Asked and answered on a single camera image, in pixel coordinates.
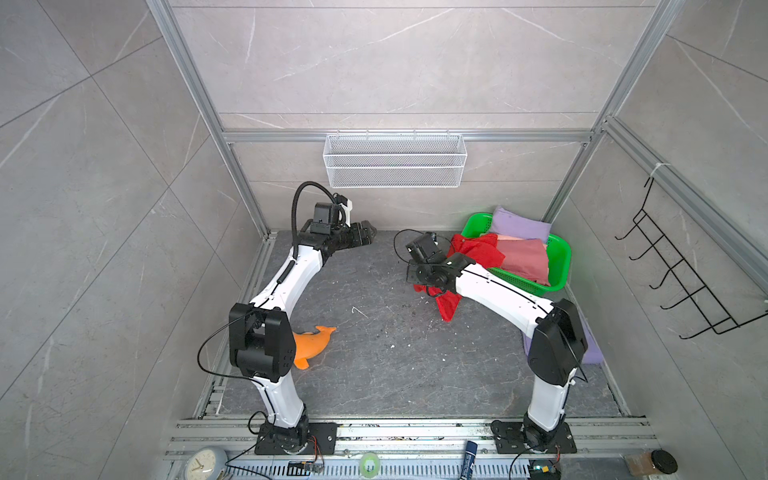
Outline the red t shirt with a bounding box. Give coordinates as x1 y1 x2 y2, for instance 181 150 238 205
406 232 505 322

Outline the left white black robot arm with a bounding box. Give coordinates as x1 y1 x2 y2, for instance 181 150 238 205
228 221 376 433

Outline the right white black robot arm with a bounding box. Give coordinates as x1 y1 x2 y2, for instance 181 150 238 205
407 248 588 451

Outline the purple t shirt in basket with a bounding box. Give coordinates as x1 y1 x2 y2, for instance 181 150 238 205
489 206 551 243

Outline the pink folded t shirt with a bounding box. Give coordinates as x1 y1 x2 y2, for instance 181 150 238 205
497 236 550 286

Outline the green plastic basket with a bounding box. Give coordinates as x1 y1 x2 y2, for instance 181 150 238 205
460 212 572 298

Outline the orange plush dolphin toy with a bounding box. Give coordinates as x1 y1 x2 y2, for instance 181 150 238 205
293 326 336 370

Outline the purple folded t shirt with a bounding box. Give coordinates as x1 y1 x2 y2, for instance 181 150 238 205
523 316 602 371

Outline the blue marker pen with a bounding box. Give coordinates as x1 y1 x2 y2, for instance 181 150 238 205
459 441 478 480

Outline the green tape roll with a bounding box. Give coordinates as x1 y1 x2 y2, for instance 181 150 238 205
359 452 381 479

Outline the small green circuit device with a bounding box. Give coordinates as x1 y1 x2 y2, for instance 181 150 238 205
528 460 562 480

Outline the white analog clock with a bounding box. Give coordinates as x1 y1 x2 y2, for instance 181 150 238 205
182 446 228 480

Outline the brown jar black lid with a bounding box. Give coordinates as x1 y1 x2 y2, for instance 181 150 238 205
624 449 679 477

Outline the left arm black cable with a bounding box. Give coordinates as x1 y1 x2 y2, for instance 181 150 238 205
290 181 337 260

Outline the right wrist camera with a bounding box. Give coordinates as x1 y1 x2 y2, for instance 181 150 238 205
406 232 443 264

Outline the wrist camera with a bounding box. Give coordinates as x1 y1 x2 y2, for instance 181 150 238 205
309 194 353 235
406 232 443 264

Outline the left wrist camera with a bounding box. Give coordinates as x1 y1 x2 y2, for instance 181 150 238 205
309 194 353 235

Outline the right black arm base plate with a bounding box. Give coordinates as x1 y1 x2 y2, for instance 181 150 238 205
490 418 577 454

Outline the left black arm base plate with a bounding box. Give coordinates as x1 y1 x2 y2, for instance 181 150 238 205
254 422 339 455

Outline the black wire hook rack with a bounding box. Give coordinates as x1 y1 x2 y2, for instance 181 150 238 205
614 178 767 340

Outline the aluminium front rail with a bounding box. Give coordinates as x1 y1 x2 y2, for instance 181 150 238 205
163 417 660 461

